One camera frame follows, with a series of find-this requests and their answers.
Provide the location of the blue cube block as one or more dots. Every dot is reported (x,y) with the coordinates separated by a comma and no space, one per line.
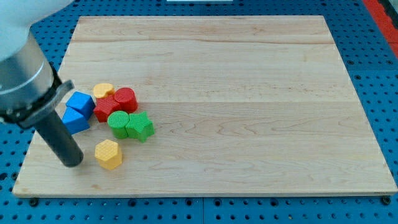
(81,103)

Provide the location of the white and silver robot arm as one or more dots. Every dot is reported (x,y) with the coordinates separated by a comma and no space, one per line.
(30,87)

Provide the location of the green cylinder block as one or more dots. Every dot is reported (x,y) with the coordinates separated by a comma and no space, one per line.
(117,122)

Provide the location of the yellow heart block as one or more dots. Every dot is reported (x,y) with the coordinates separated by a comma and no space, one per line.
(103,90)

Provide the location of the green star block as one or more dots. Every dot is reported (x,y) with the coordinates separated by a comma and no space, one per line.
(140,126)

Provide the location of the yellow hexagon block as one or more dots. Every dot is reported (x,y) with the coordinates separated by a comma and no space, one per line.
(108,154)

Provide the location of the red tape strip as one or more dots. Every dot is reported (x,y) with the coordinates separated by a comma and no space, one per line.
(385,16)

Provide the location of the red star block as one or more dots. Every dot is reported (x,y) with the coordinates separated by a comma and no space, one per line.
(105,107)

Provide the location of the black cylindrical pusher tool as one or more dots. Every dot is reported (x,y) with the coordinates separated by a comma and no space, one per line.
(58,138)

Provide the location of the blue triangle block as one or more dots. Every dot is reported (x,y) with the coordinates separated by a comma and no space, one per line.
(74,121)

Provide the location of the light wooden board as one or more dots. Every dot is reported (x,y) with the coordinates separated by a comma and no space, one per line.
(243,106)

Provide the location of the red cylinder block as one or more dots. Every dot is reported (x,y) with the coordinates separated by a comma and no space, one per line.
(126,99)

